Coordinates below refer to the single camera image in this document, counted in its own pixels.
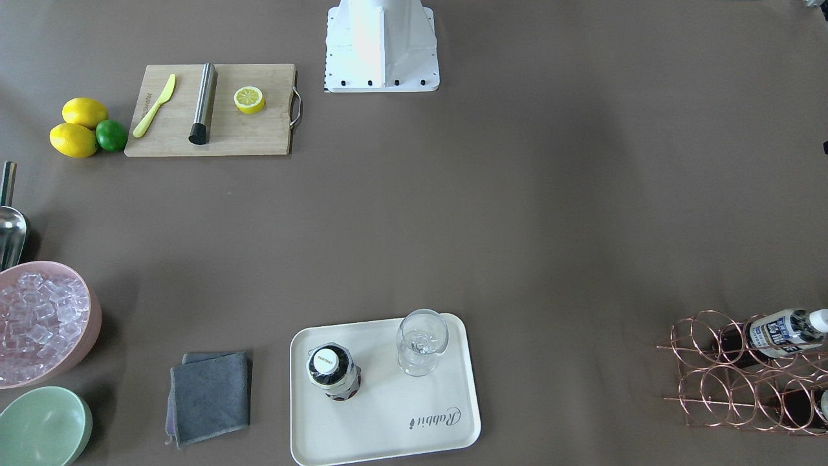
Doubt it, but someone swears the tea bottle white cap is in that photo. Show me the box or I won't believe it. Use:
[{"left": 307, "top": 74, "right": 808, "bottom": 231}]
[{"left": 307, "top": 342, "right": 362, "bottom": 401}]

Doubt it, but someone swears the copper wire bottle basket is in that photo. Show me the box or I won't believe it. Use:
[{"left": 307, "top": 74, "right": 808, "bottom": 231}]
[{"left": 660, "top": 310, "right": 827, "bottom": 437}]

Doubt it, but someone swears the clear wine glass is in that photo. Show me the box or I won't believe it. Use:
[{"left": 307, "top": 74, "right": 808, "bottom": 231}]
[{"left": 397, "top": 309, "right": 449, "bottom": 377}]

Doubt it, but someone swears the cream rabbit tray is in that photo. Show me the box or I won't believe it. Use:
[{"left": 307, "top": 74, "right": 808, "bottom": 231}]
[{"left": 290, "top": 313, "right": 482, "bottom": 465}]

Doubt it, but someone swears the half lemon slice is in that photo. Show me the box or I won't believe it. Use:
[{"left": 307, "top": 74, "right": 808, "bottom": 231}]
[{"left": 233, "top": 85, "right": 266, "bottom": 115}]

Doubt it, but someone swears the steel muddler black tip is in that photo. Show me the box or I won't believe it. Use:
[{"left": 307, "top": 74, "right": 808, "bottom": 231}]
[{"left": 188, "top": 63, "right": 218, "bottom": 145}]

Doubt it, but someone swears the grey folded cloth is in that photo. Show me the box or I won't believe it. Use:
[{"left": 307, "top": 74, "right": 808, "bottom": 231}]
[{"left": 165, "top": 351, "right": 251, "bottom": 449}]

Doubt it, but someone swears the bamboo cutting board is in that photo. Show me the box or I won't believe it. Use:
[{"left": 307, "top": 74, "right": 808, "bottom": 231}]
[{"left": 124, "top": 64, "right": 298, "bottom": 157}]

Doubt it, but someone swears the yellow plastic knife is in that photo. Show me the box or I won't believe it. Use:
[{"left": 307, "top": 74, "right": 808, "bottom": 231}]
[{"left": 132, "top": 74, "right": 177, "bottom": 138}]

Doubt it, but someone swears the green lime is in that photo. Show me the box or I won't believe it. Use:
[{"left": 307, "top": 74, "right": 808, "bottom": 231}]
[{"left": 94, "top": 119, "right": 128, "bottom": 151}]

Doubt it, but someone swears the yellow lemon far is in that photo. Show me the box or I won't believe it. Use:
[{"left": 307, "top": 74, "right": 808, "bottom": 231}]
[{"left": 61, "top": 97, "right": 109, "bottom": 130}]

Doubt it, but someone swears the yellow lemon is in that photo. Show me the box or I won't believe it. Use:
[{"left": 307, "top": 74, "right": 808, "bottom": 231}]
[
  {"left": 61, "top": 97, "right": 109, "bottom": 130},
  {"left": 49, "top": 123, "right": 100, "bottom": 157}
]

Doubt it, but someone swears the yellow lemon near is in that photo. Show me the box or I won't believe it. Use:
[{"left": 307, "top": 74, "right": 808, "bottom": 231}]
[{"left": 49, "top": 123, "right": 100, "bottom": 157}]

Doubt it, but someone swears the pink bowl of ice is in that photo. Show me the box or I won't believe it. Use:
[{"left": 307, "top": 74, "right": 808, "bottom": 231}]
[{"left": 1, "top": 261, "right": 102, "bottom": 389}]

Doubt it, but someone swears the steel ice scoop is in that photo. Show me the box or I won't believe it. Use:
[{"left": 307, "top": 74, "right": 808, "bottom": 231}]
[{"left": 1, "top": 161, "right": 28, "bottom": 271}]

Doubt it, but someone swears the green ceramic bowl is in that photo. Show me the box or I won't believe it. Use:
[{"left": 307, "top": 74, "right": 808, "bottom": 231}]
[{"left": 1, "top": 386, "right": 93, "bottom": 465}]

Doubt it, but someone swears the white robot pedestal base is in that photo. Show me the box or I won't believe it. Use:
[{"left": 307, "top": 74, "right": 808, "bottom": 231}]
[{"left": 323, "top": 1, "right": 441, "bottom": 93}]

